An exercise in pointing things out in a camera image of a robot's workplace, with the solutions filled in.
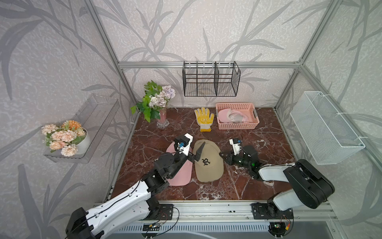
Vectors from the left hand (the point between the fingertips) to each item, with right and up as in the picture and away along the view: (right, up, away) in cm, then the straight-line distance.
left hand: (196, 138), depth 67 cm
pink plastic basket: (+39, +18, +49) cm, 65 cm away
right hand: (+13, -11, +20) cm, 26 cm away
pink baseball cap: (+24, +12, +44) cm, 52 cm away
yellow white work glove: (+4, +9, +45) cm, 46 cm away
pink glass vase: (-26, +6, +40) cm, 48 cm away
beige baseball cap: (+7, -19, +15) cm, 25 cm away
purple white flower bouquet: (-24, +18, +15) cm, 34 cm away
